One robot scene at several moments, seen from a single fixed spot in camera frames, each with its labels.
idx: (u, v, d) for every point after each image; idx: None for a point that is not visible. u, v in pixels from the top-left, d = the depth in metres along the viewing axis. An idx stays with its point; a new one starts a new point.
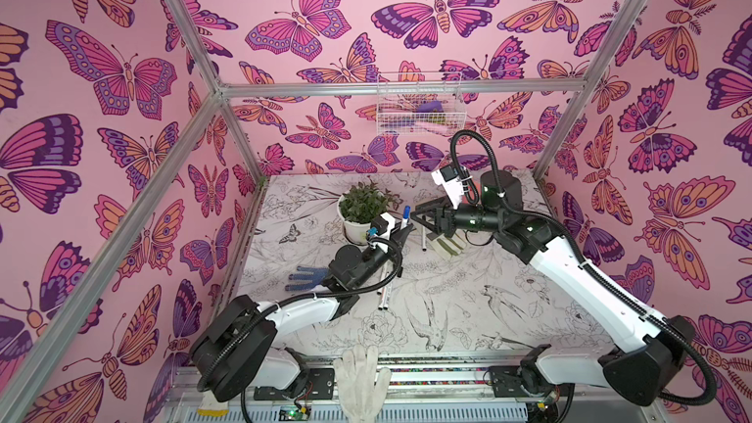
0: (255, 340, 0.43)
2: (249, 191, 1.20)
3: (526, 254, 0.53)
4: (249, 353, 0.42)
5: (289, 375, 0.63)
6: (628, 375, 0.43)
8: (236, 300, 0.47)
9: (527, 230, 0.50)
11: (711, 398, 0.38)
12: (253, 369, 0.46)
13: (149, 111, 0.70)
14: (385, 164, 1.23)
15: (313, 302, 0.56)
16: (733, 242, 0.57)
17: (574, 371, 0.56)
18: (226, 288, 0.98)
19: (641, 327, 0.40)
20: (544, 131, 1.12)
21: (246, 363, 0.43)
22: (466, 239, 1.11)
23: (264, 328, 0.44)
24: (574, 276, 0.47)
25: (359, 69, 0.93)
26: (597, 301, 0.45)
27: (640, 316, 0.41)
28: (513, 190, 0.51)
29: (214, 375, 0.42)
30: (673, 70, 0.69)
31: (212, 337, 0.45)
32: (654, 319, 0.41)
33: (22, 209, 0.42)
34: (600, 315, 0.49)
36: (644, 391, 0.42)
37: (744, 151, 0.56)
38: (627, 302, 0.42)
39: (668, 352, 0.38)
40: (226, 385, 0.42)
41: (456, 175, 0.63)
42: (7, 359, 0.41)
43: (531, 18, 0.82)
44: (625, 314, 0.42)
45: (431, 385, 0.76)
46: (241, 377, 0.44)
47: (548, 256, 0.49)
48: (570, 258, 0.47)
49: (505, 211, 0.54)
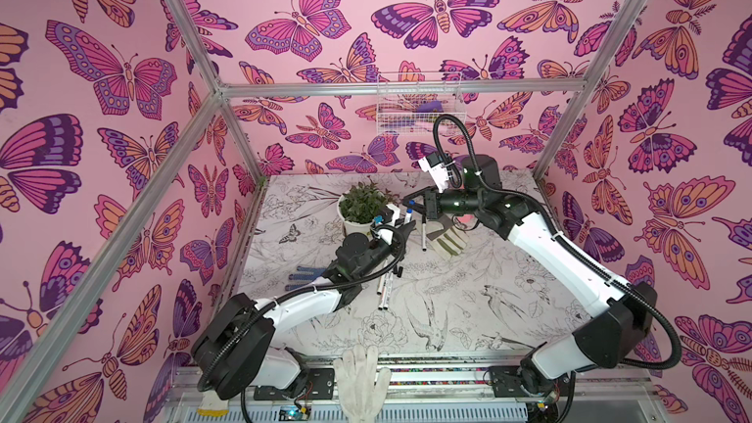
0: (253, 339, 0.42)
2: (249, 191, 1.20)
3: (504, 229, 0.55)
4: (248, 352, 0.42)
5: (289, 375, 0.63)
6: (594, 338, 0.45)
8: (233, 298, 0.46)
9: (505, 207, 0.54)
11: (677, 362, 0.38)
12: (255, 366, 0.46)
13: (149, 111, 0.70)
14: (385, 164, 1.23)
15: (313, 296, 0.55)
16: (733, 242, 0.57)
17: (567, 362, 0.57)
18: (226, 288, 0.98)
19: (606, 292, 0.43)
20: (544, 131, 1.12)
21: (245, 362, 0.43)
22: (465, 238, 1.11)
23: (263, 326, 0.44)
24: (545, 246, 0.50)
25: (359, 69, 0.93)
26: (568, 270, 0.47)
27: (606, 282, 0.43)
28: (492, 170, 0.56)
29: (215, 374, 0.42)
30: (673, 70, 0.69)
31: (211, 336, 0.45)
32: (619, 284, 0.43)
33: (22, 209, 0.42)
34: (570, 284, 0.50)
36: (610, 352, 0.44)
37: (744, 151, 0.56)
38: (593, 269, 0.45)
39: (629, 314, 0.40)
40: (227, 382, 0.42)
41: (442, 162, 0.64)
42: (7, 359, 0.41)
43: (531, 18, 0.82)
44: (591, 281, 0.44)
45: (431, 385, 0.76)
46: (243, 375, 0.44)
47: (524, 230, 0.52)
48: (543, 231, 0.50)
49: (483, 188, 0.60)
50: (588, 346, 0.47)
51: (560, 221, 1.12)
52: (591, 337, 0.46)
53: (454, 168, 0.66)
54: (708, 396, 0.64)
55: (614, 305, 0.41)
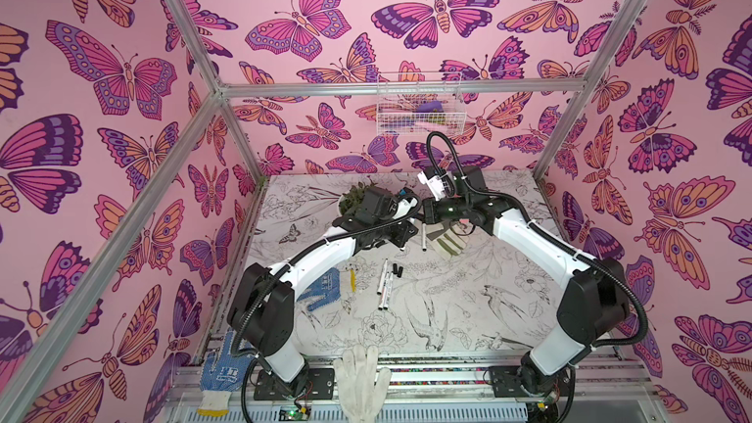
0: (276, 302, 0.44)
2: (249, 191, 1.20)
3: (489, 225, 0.63)
4: (276, 313, 0.44)
5: (293, 367, 0.64)
6: (570, 312, 0.48)
8: (248, 268, 0.47)
9: (488, 205, 0.62)
11: (643, 334, 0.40)
12: (284, 322, 0.47)
13: (149, 111, 0.70)
14: (385, 164, 1.23)
15: (326, 249, 0.55)
16: (733, 242, 0.57)
17: (559, 354, 0.58)
18: (226, 288, 0.98)
19: (572, 263, 0.47)
20: (544, 131, 1.12)
21: (275, 321, 0.45)
22: (466, 238, 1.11)
23: (284, 290, 0.45)
24: (522, 234, 0.56)
25: (359, 69, 0.93)
26: (541, 253, 0.53)
27: (573, 257, 0.48)
28: (477, 175, 0.65)
29: (253, 334, 0.46)
30: (673, 70, 0.69)
31: (239, 305, 0.47)
32: (584, 256, 0.48)
33: (21, 209, 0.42)
34: (544, 265, 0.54)
36: (586, 326, 0.46)
37: (744, 151, 0.56)
38: (561, 246, 0.50)
39: (593, 283, 0.44)
40: (266, 338, 0.45)
41: (436, 173, 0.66)
42: (7, 359, 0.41)
43: (531, 18, 0.82)
44: (559, 256, 0.49)
45: (431, 385, 0.76)
46: (277, 331, 0.47)
47: (503, 221, 0.59)
48: (519, 221, 0.57)
49: (469, 192, 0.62)
50: (568, 321, 0.50)
51: (560, 221, 1.12)
52: (569, 311, 0.49)
53: (448, 178, 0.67)
54: (708, 396, 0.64)
55: (580, 275, 0.45)
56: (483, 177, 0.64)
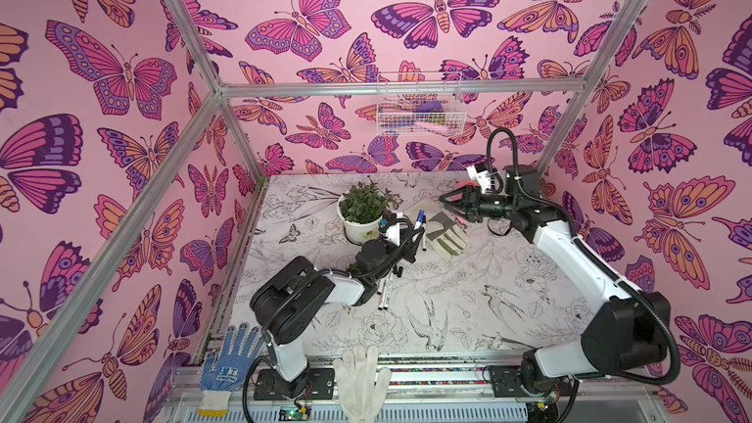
0: (317, 292, 0.50)
2: (249, 191, 1.20)
3: (530, 233, 0.61)
4: (309, 305, 0.49)
5: (299, 363, 0.64)
6: (596, 337, 0.46)
8: (295, 258, 0.54)
9: (535, 211, 0.59)
11: (671, 383, 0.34)
12: (308, 319, 0.52)
13: (150, 112, 0.70)
14: (385, 164, 1.23)
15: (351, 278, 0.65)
16: (733, 242, 0.57)
17: (566, 365, 0.57)
18: (226, 288, 0.98)
19: (612, 291, 0.44)
20: (544, 131, 1.12)
21: (307, 312, 0.50)
22: (466, 238, 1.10)
23: (323, 283, 0.51)
24: (563, 248, 0.53)
25: (359, 69, 0.93)
26: (579, 269, 0.50)
27: (613, 283, 0.45)
28: (532, 179, 0.61)
29: (275, 321, 0.47)
30: (673, 70, 0.69)
31: (277, 285, 0.51)
32: (626, 285, 0.44)
33: (21, 209, 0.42)
34: (580, 285, 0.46)
36: (609, 356, 0.44)
37: (744, 151, 0.56)
38: (605, 269, 0.47)
39: (630, 313, 0.41)
40: (288, 328, 0.47)
41: (488, 170, 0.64)
42: (7, 358, 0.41)
43: (531, 18, 0.82)
44: (599, 280, 0.46)
45: (431, 385, 0.76)
46: (298, 326, 0.50)
47: (546, 231, 0.56)
48: (563, 234, 0.54)
49: (519, 195, 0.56)
50: (592, 348, 0.47)
51: None
52: (595, 337, 0.46)
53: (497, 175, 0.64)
54: (708, 396, 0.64)
55: (616, 301, 0.42)
56: (539, 182, 0.62)
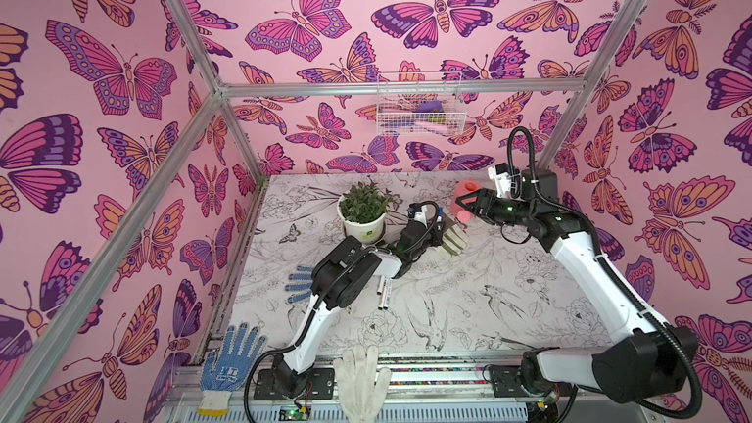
0: (366, 265, 0.59)
2: (249, 191, 1.20)
3: (548, 241, 0.56)
4: (362, 276, 0.58)
5: (311, 356, 0.67)
6: (610, 365, 0.44)
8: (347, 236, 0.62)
9: (554, 218, 0.54)
11: (690, 416, 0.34)
12: (360, 288, 0.61)
13: (149, 111, 0.70)
14: (385, 164, 1.23)
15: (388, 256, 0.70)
16: (733, 241, 0.57)
17: (571, 375, 0.56)
18: (226, 288, 0.98)
19: (634, 320, 0.41)
20: (544, 131, 1.12)
21: (360, 283, 0.59)
22: (466, 238, 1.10)
23: (371, 258, 0.59)
24: (586, 265, 0.49)
25: (359, 69, 0.93)
26: (600, 290, 0.47)
27: (638, 312, 0.42)
28: (550, 183, 0.57)
29: (333, 290, 0.57)
30: (673, 70, 0.69)
31: (333, 258, 0.60)
32: (652, 317, 0.41)
33: (21, 209, 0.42)
34: (598, 305, 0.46)
36: (626, 386, 0.42)
37: (744, 151, 0.56)
38: (631, 297, 0.43)
39: (652, 348, 0.38)
40: (346, 296, 0.57)
41: (508, 171, 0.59)
42: (7, 358, 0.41)
43: (531, 18, 0.82)
44: (623, 306, 0.43)
45: (431, 385, 0.76)
46: (352, 294, 0.59)
47: (567, 244, 0.52)
48: (587, 250, 0.49)
49: (536, 200, 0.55)
50: (605, 373, 0.45)
51: None
52: (608, 364, 0.44)
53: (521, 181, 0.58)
54: (708, 396, 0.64)
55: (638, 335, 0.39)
56: (555, 186, 0.57)
